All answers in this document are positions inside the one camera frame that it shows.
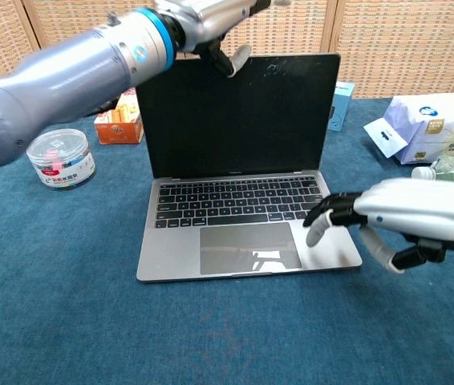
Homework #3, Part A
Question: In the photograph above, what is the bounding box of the silver laptop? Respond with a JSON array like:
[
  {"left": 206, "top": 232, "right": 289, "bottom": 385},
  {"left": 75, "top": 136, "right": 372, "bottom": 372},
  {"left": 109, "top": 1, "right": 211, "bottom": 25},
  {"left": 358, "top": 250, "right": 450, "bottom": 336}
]
[{"left": 136, "top": 53, "right": 363, "bottom": 284}]

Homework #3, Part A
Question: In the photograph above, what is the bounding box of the small blue cardboard box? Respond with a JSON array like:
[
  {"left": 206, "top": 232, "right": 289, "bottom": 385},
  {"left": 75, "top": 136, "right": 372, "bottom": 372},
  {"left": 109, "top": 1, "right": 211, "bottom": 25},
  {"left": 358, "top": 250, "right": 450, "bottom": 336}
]
[{"left": 326, "top": 80, "right": 356, "bottom": 132}]

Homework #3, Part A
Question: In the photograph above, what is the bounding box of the clear bottle with green label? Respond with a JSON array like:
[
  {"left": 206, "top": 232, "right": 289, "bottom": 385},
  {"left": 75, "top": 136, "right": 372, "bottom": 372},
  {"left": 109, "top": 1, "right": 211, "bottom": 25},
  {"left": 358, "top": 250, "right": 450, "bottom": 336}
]
[{"left": 411, "top": 155, "right": 454, "bottom": 184}]

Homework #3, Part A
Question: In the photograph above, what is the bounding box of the white tissue pack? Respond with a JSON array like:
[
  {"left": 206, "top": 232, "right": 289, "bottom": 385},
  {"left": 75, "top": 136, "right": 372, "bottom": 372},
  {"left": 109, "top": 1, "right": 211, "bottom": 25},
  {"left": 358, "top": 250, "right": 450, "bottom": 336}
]
[{"left": 363, "top": 91, "right": 454, "bottom": 165}]

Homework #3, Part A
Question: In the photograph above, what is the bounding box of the blue table mat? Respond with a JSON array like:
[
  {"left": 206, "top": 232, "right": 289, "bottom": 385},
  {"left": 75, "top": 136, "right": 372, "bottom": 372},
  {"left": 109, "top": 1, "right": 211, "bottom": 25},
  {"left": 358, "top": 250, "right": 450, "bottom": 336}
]
[{"left": 0, "top": 98, "right": 454, "bottom": 385}]

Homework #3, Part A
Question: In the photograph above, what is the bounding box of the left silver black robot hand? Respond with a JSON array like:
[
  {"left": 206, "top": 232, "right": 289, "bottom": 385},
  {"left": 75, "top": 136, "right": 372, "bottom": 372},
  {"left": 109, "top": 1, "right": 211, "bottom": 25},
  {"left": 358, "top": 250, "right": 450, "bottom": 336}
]
[{"left": 152, "top": 0, "right": 292, "bottom": 78}]

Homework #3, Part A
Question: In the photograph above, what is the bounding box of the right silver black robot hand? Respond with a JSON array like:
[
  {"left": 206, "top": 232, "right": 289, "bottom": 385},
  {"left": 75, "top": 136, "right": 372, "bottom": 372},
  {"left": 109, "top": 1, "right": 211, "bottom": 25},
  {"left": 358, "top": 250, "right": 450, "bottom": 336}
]
[{"left": 302, "top": 178, "right": 454, "bottom": 274}]

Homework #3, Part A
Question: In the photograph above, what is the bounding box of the orange snack box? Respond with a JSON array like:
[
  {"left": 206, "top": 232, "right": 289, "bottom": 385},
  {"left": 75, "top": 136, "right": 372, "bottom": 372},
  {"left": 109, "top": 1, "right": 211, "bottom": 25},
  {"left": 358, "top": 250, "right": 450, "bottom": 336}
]
[{"left": 93, "top": 86, "right": 144, "bottom": 145}]

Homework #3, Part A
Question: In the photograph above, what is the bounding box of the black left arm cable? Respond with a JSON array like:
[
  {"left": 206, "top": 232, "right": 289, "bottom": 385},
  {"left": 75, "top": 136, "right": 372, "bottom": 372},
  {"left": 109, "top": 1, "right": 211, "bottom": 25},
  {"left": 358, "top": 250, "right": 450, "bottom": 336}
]
[{"left": 89, "top": 98, "right": 119, "bottom": 118}]

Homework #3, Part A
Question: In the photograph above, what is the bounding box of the clear jar of binder clips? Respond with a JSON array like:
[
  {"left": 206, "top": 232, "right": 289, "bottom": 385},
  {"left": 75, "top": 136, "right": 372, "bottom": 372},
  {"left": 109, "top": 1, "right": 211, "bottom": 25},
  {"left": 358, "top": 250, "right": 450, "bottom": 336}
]
[{"left": 25, "top": 128, "right": 96, "bottom": 191}]

